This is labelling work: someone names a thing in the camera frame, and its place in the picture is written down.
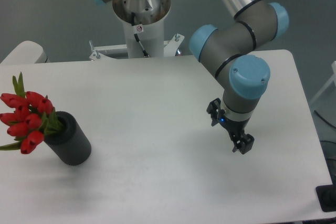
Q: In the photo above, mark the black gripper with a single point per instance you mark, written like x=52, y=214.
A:
x=242, y=142

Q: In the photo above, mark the red tulip bouquet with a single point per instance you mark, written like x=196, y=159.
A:
x=32, y=120

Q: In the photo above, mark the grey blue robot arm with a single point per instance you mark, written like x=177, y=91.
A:
x=226, y=54

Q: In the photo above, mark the black ribbed cylindrical vase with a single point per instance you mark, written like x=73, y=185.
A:
x=71, y=145

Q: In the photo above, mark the black box at table edge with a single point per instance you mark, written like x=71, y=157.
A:
x=326, y=197

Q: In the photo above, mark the white rounded side table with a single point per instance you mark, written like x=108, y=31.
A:
x=27, y=52

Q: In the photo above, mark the white frame at right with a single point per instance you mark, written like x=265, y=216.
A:
x=323, y=89

